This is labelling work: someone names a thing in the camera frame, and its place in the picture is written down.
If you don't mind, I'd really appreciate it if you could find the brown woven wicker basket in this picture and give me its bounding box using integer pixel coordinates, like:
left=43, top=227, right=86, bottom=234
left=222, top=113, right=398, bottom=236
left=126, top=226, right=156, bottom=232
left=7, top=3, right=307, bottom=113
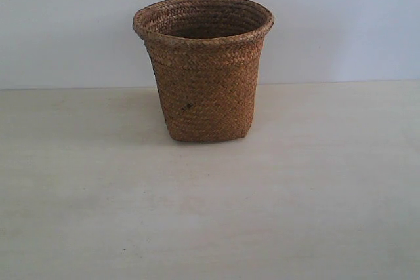
left=133, top=0, right=274, bottom=142

